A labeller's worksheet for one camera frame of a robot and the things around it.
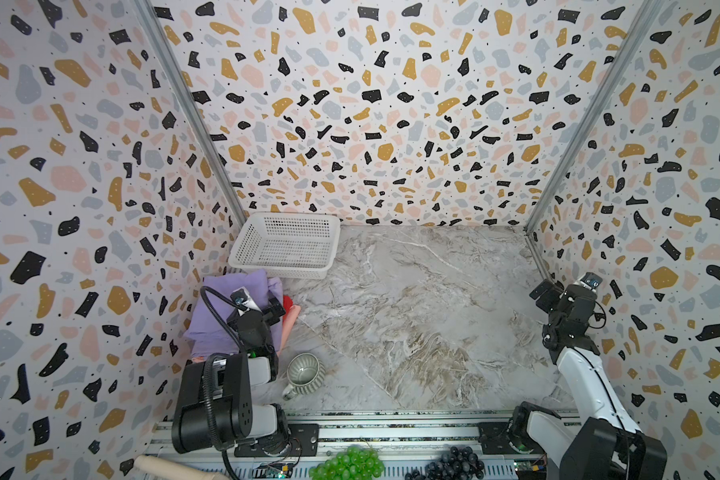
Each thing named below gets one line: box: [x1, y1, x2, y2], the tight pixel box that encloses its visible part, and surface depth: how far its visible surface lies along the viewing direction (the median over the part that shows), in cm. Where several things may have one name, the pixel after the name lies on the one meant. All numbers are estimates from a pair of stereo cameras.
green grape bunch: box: [309, 445, 385, 480], surface depth 69 cm
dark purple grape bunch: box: [404, 446, 485, 480], surface depth 69 cm
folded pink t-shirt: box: [276, 305, 301, 356], surface depth 95 cm
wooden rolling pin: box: [133, 455, 231, 480], surface depth 70 cm
